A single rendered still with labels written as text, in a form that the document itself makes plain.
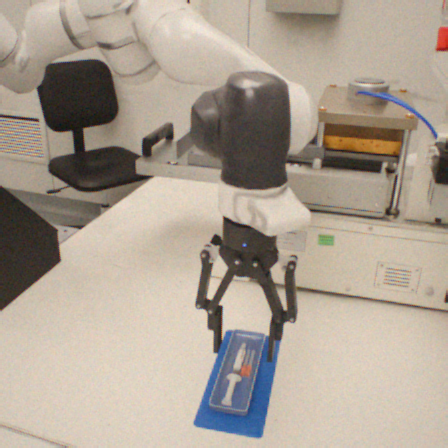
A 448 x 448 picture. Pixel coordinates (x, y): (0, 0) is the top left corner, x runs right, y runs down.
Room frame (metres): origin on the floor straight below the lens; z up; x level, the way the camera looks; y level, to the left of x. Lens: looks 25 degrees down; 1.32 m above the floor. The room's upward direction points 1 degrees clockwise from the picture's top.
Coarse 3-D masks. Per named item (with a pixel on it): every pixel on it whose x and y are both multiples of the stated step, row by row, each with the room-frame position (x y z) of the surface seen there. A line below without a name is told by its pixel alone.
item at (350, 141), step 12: (336, 132) 0.97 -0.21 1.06; (348, 132) 0.98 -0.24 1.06; (360, 132) 0.98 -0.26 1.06; (372, 132) 0.98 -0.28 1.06; (384, 132) 0.98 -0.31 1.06; (396, 132) 0.99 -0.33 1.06; (324, 144) 0.95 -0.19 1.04; (336, 144) 0.95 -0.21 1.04; (348, 144) 0.94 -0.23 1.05; (360, 144) 0.94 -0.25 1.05; (372, 144) 0.93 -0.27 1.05; (384, 144) 0.92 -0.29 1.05; (396, 144) 0.92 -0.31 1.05; (336, 156) 0.95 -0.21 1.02; (348, 156) 0.94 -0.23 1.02; (360, 156) 0.93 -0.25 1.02; (372, 156) 0.93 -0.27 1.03; (384, 156) 0.93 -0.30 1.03; (396, 156) 0.92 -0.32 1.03
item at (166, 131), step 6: (162, 126) 1.17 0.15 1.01; (168, 126) 1.18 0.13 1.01; (156, 132) 1.12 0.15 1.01; (162, 132) 1.14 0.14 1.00; (168, 132) 1.18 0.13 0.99; (144, 138) 1.08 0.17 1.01; (150, 138) 1.08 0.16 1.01; (156, 138) 1.11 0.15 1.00; (162, 138) 1.14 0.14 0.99; (168, 138) 1.21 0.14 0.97; (144, 144) 1.07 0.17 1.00; (150, 144) 1.07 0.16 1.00; (144, 150) 1.07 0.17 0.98; (150, 150) 1.07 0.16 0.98
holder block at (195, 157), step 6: (192, 150) 1.04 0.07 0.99; (198, 150) 1.04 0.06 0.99; (192, 156) 1.02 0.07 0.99; (198, 156) 1.02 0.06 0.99; (204, 156) 1.01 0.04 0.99; (192, 162) 1.02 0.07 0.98; (198, 162) 1.02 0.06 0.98; (204, 162) 1.01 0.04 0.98; (210, 162) 1.01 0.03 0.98; (216, 162) 1.01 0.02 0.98
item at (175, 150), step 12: (168, 144) 1.16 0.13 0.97; (180, 144) 1.08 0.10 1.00; (192, 144) 1.16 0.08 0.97; (144, 156) 1.07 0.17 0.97; (156, 156) 1.07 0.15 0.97; (168, 156) 1.07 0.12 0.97; (180, 156) 1.08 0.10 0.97; (288, 156) 1.17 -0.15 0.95; (144, 168) 1.04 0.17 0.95; (156, 168) 1.03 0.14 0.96; (168, 168) 1.02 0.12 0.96; (180, 168) 1.02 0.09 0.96; (192, 168) 1.01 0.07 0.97; (204, 168) 1.00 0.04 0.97; (216, 168) 1.00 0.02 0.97; (204, 180) 1.00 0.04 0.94; (216, 180) 1.00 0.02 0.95
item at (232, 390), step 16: (240, 336) 0.71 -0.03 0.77; (256, 336) 0.71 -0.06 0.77; (240, 352) 0.67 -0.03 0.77; (256, 352) 0.67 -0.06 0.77; (224, 368) 0.63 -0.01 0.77; (240, 368) 0.63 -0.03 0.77; (256, 368) 0.63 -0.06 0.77; (224, 384) 0.60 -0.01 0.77; (240, 384) 0.60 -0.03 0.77; (224, 400) 0.56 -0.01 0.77; (240, 400) 0.56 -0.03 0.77
